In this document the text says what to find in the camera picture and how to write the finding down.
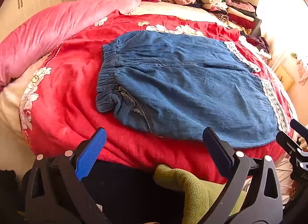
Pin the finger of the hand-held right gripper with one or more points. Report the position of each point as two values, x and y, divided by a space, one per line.
298 127
287 143

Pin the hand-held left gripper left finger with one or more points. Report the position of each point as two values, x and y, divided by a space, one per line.
91 151

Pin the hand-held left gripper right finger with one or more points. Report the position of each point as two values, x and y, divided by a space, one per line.
216 149

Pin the blue denim pants lace trim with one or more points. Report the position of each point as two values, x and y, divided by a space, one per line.
182 82

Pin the yellow box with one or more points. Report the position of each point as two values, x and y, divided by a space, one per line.
284 77

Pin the red floral blanket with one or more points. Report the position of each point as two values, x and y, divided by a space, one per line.
72 98

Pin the black trousers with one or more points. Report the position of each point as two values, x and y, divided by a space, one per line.
130 195

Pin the purple garment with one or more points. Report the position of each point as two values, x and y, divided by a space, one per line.
258 42

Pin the pink quilt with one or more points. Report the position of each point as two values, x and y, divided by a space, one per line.
48 26

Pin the pile of folded clothes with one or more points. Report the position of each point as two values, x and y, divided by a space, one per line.
231 9

